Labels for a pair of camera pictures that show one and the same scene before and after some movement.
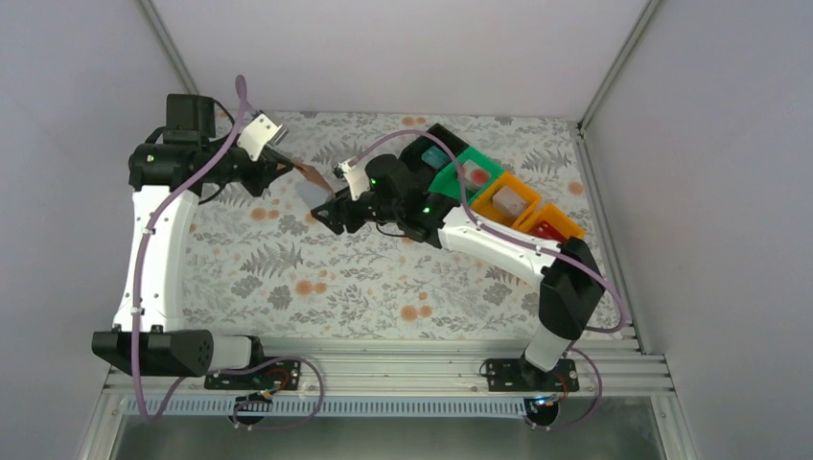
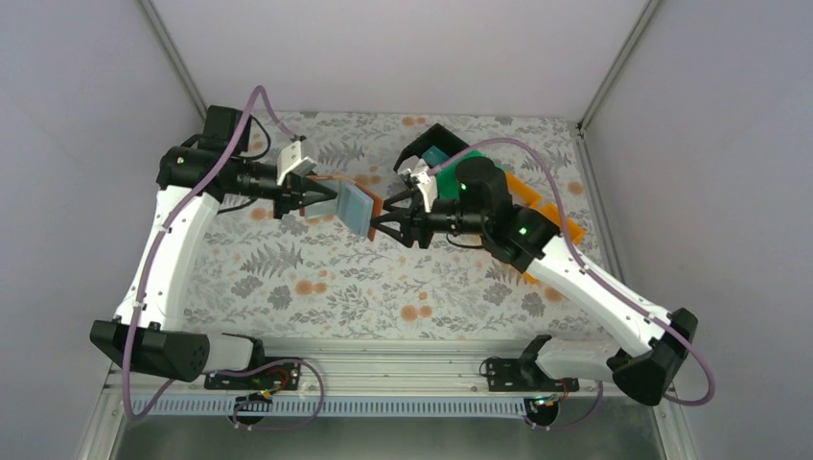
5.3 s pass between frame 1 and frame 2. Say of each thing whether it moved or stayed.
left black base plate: stayed
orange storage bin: stayed
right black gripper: moved
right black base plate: stayed
